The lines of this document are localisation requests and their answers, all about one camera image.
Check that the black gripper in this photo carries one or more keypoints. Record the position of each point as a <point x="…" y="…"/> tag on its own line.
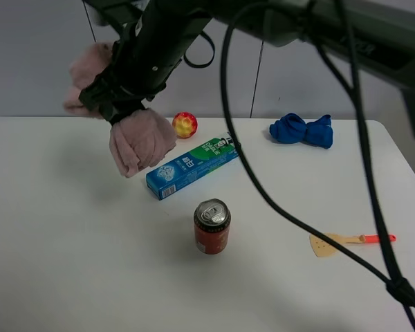
<point x="152" y="42"/>

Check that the pink towel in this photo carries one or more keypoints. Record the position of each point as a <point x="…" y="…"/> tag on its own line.
<point x="138" y="141"/>

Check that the dark green robot arm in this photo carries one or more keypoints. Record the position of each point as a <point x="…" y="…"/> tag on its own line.
<point x="382" y="37"/>

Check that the red yellow ball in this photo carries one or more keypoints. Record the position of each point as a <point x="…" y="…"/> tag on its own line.
<point x="185" y="124"/>

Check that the blue green toothpaste box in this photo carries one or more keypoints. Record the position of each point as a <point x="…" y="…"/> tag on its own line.
<point x="191" y="166"/>

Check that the blue rolled towel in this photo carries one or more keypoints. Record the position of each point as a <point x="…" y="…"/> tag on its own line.
<point x="292" y="129"/>

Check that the red soda can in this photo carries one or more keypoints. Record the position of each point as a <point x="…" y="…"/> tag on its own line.
<point x="212" y="220"/>

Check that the beige spatula red handle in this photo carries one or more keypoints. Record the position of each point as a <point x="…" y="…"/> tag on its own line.
<point x="324" y="249"/>

